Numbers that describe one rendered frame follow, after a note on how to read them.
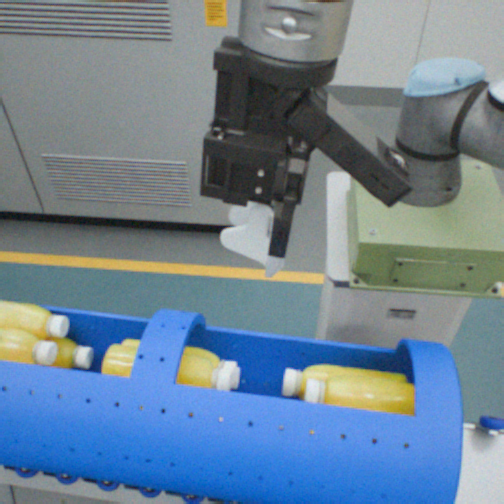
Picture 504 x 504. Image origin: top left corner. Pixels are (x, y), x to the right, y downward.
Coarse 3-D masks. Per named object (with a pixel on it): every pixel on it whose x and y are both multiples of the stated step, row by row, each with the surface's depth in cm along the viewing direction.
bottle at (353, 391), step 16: (320, 384) 83; (336, 384) 82; (352, 384) 81; (368, 384) 81; (384, 384) 82; (400, 384) 82; (320, 400) 82; (336, 400) 81; (352, 400) 80; (368, 400) 80; (384, 400) 80; (400, 400) 80
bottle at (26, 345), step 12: (0, 336) 91; (12, 336) 91; (24, 336) 92; (0, 348) 90; (12, 348) 90; (24, 348) 91; (36, 348) 91; (12, 360) 90; (24, 360) 91; (36, 360) 92
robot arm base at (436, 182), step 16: (400, 144) 95; (416, 160) 93; (432, 160) 92; (448, 160) 93; (416, 176) 94; (432, 176) 94; (448, 176) 96; (416, 192) 95; (432, 192) 95; (448, 192) 96
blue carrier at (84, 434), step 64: (128, 320) 100; (192, 320) 86; (0, 384) 79; (64, 384) 78; (128, 384) 77; (256, 384) 102; (448, 384) 76; (0, 448) 81; (64, 448) 79; (128, 448) 77; (192, 448) 76; (256, 448) 75; (320, 448) 74; (384, 448) 73; (448, 448) 72
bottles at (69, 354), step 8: (56, 344) 100; (64, 344) 100; (72, 344) 101; (64, 352) 100; (72, 352) 101; (80, 352) 101; (88, 352) 101; (56, 360) 99; (64, 360) 100; (72, 360) 101; (80, 360) 100; (88, 360) 101; (64, 368) 100; (304, 400) 96
